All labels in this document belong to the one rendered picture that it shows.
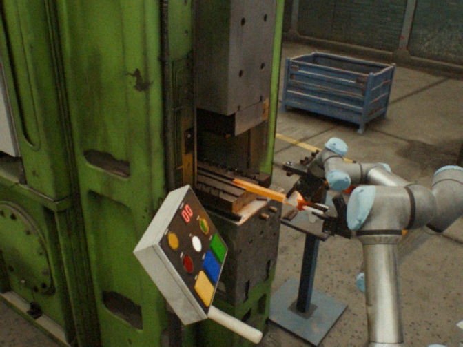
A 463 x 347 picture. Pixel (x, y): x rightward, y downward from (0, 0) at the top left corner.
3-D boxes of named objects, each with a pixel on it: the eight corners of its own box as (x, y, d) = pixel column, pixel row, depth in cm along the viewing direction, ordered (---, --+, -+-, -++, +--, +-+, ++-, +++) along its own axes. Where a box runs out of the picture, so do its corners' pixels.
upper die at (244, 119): (262, 122, 182) (263, 100, 177) (234, 136, 167) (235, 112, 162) (184, 101, 202) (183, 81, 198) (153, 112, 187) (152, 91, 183)
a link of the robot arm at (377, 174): (460, 193, 109) (384, 155, 157) (417, 192, 108) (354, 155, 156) (454, 236, 112) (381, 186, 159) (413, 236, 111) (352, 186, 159)
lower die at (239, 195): (257, 196, 198) (258, 180, 194) (231, 215, 183) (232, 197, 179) (185, 170, 218) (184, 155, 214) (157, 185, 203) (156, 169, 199)
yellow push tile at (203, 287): (214, 288, 134) (202, 269, 131) (209, 306, 127) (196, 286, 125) (209, 290, 134) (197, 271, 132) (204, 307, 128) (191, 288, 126)
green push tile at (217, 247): (226, 249, 151) (215, 232, 149) (222, 263, 145) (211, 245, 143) (222, 251, 152) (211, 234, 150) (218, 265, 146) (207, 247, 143)
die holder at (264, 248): (277, 264, 226) (284, 188, 205) (235, 307, 197) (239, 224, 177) (192, 226, 253) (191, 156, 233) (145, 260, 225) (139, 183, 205)
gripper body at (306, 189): (304, 203, 170) (322, 184, 162) (289, 188, 172) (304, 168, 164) (313, 195, 176) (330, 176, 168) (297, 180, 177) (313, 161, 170)
